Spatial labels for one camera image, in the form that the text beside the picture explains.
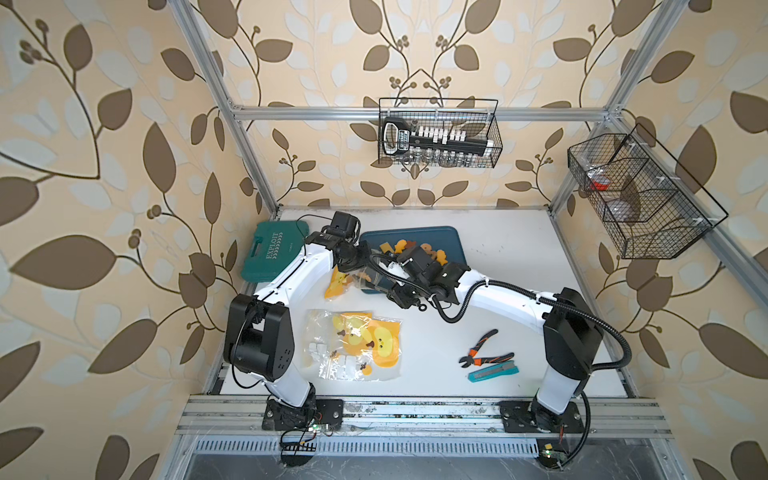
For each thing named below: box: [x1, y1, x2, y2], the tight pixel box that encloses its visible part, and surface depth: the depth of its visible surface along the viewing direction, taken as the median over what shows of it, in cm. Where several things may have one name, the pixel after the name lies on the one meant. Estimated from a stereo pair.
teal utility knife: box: [467, 360, 519, 383], surface depth 83 cm
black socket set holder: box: [382, 116, 494, 156], surface depth 84 cm
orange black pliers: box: [458, 328, 515, 368], surface depth 84 cm
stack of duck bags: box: [304, 309, 403, 381], surface depth 86 cm
